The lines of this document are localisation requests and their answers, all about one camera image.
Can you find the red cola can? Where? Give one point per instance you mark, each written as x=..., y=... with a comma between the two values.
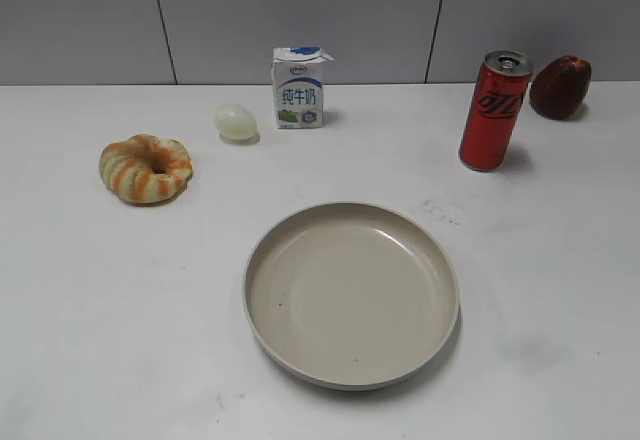
x=497, y=99

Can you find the beige round plate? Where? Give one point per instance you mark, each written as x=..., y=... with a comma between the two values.
x=350, y=296

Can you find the white egg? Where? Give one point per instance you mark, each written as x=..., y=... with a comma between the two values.
x=235, y=123

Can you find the white milk carton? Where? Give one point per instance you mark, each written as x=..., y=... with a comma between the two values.
x=298, y=86

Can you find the orange striped bagel bread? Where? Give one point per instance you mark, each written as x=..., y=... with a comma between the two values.
x=145, y=169

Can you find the dark red avocado fruit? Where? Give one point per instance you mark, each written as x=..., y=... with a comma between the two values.
x=560, y=88

